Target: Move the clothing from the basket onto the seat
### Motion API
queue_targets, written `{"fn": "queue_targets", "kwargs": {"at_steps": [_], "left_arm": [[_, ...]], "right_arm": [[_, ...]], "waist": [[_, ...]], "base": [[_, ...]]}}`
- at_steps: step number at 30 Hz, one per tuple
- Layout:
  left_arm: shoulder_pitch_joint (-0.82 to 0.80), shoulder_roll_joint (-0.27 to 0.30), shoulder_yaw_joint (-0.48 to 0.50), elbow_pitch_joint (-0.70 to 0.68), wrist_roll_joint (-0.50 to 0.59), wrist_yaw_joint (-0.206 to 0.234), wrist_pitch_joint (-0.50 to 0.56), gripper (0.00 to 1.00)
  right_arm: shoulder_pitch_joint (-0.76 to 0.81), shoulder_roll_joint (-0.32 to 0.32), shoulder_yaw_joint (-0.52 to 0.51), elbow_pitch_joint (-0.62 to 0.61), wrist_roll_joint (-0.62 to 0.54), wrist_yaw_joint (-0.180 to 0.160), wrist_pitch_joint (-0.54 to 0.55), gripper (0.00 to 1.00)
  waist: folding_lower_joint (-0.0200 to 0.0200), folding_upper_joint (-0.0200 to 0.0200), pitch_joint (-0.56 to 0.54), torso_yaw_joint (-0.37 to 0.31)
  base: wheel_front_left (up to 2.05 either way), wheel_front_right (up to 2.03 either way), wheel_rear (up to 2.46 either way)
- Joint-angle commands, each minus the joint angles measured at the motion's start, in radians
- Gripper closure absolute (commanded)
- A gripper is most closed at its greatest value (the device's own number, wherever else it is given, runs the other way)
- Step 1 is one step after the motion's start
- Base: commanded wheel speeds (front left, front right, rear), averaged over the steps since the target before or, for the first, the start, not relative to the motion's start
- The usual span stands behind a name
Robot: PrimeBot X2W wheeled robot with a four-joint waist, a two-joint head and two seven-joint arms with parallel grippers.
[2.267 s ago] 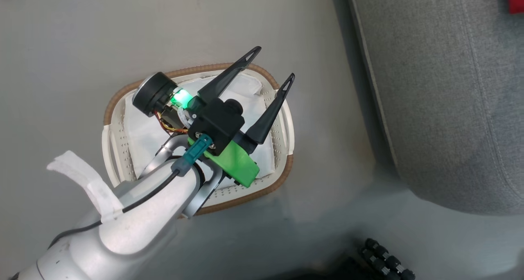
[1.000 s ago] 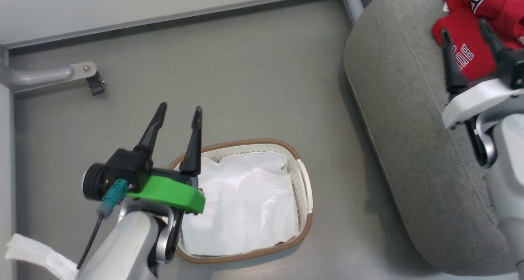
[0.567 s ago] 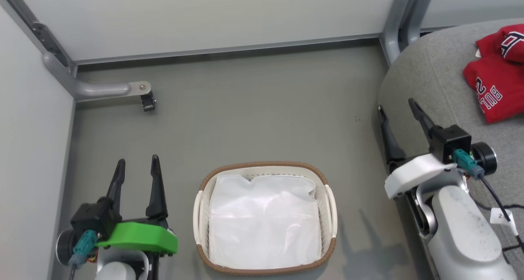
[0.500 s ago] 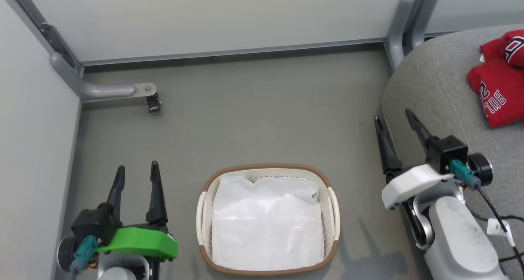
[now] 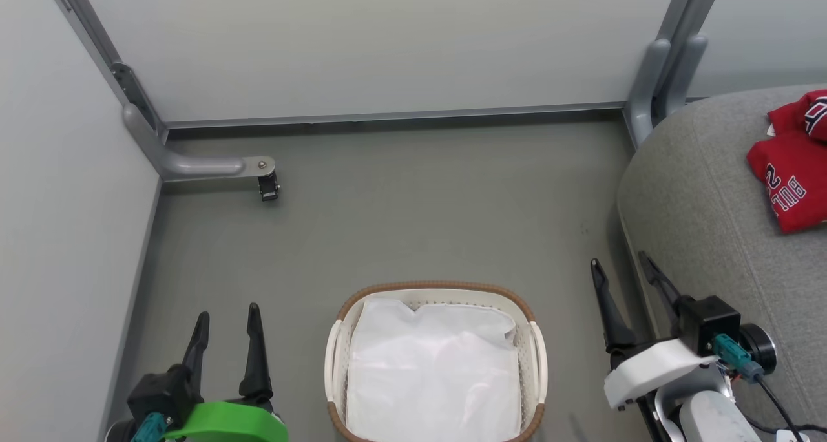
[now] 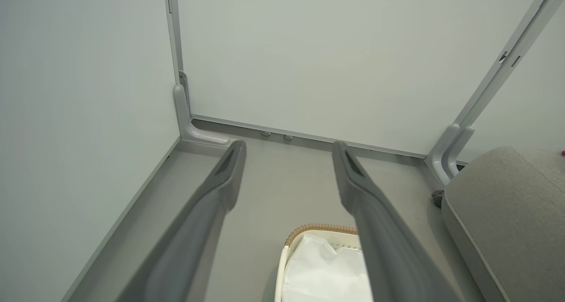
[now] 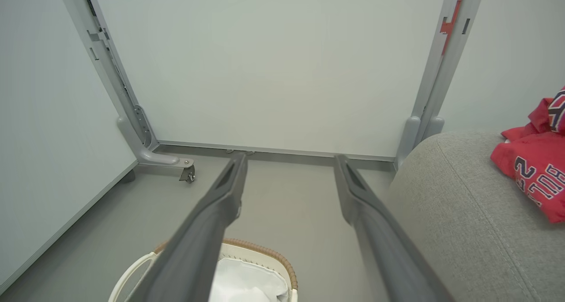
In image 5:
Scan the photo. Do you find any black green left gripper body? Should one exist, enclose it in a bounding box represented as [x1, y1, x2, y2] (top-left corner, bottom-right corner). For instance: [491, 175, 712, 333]
[127, 364, 289, 442]

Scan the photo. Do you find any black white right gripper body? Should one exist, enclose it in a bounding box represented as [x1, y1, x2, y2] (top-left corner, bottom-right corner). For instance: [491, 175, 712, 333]
[604, 295, 742, 411]

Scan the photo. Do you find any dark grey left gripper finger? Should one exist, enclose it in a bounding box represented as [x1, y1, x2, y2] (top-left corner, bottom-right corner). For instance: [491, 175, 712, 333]
[180, 311, 211, 392]
[238, 303, 274, 405]

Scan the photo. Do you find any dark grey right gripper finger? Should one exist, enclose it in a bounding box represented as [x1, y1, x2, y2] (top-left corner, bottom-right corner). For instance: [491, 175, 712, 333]
[638, 251, 682, 315]
[590, 258, 638, 354]

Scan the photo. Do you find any red garment white lettering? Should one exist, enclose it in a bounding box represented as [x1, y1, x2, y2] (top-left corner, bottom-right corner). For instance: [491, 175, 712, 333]
[746, 129, 827, 235]

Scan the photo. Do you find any white laundry basket brown rim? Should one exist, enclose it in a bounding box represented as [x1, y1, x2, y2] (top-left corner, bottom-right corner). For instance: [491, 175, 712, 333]
[324, 282, 549, 442]

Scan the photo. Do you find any grey fabric sofa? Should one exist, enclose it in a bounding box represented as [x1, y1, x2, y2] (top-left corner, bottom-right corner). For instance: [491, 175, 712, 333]
[617, 83, 827, 442]

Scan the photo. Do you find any white mesh jersey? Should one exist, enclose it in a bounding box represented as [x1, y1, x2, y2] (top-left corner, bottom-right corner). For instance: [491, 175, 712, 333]
[346, 298, 521, 442]

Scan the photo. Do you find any grey metal partition leg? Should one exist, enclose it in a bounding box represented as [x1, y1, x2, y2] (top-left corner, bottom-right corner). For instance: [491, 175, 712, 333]
[40, 0, 277, 183]
[623, 0, 726, 149]

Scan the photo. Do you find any black cable teal plug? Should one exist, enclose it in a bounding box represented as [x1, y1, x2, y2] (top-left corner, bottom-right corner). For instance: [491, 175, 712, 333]
[129, 412, 170, 442]
[713, 334, 827, 442]

